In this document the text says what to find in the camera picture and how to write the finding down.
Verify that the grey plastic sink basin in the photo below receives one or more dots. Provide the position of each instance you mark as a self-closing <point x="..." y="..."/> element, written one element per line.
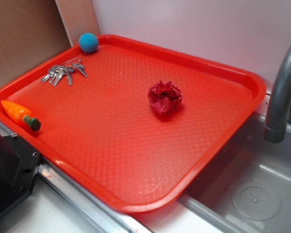
<point x="246" y="187"/>

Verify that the brown cardboard panel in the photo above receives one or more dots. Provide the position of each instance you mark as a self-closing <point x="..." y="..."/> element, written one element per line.
<point x="31" y="32"/>

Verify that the blue crocheted ball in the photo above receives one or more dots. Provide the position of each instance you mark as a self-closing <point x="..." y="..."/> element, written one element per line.
<point x="88" y="42"/>

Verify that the grey toy faucet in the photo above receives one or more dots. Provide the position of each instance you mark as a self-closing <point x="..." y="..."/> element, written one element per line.
<point x="278" y="114"/>

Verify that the bunch of silver keys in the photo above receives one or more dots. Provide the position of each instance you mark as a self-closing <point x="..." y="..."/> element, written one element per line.
<point x="57" y="72"/>

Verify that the light wooden board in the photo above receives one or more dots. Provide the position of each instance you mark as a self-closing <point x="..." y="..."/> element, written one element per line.
<point x="78" y="17"/>

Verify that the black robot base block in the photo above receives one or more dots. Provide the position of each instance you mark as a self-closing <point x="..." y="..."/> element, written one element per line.
<point x="19" y="163"/>

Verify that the red plastic tray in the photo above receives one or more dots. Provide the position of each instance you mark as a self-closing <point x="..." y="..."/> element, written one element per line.
<point x="103" y="133"/>

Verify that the orange toy carrot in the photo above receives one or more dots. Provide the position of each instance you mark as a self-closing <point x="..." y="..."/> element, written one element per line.
<point x="21" y="115"/>

